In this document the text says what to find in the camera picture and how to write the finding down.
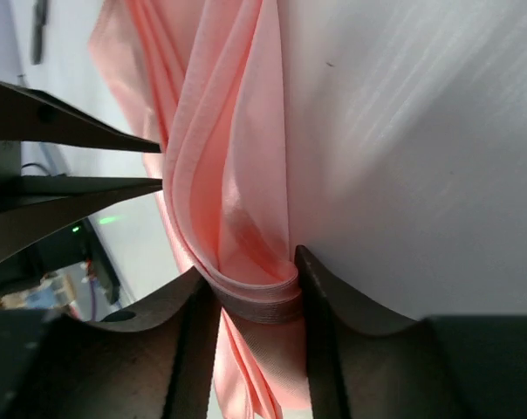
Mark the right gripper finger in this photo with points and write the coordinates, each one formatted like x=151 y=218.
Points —
x=367 y=361
x=152 y=359

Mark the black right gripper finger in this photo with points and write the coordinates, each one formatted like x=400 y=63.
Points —
x=31 y=115
x=33 y=207

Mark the pink satin napkin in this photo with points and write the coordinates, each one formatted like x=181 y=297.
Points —
x=204 y=81

